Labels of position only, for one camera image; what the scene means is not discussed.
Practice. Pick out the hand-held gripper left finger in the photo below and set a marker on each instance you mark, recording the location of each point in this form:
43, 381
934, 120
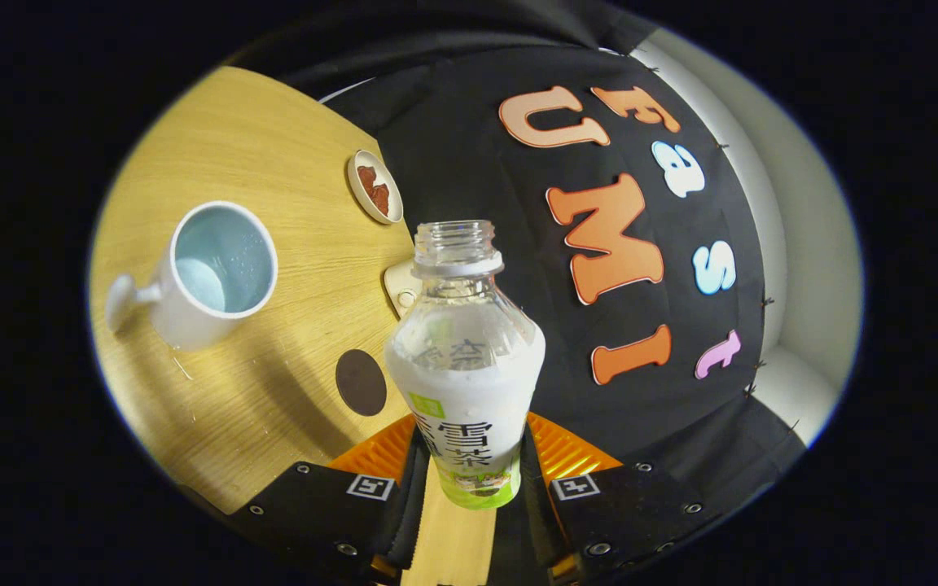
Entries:
412, 513

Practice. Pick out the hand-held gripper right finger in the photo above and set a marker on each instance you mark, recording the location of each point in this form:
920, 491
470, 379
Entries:
632, 513

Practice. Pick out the dark round coaster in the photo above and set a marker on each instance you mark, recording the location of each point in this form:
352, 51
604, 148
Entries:
361, 382

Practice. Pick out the clear plastic juice bottle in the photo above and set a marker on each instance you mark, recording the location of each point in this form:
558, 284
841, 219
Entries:
465, 382

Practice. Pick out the white cup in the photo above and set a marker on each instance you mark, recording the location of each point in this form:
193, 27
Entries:
184, 321

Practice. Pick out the white toaster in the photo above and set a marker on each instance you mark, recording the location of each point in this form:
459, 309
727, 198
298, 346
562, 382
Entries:
400, 289

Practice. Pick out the red meat piece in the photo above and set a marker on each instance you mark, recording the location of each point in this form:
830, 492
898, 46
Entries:
366, 177
379, 200

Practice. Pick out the white round plate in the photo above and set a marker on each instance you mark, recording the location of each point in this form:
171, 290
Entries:
355, 183

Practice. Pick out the wooden table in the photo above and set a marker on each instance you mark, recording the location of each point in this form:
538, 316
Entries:
273, 146

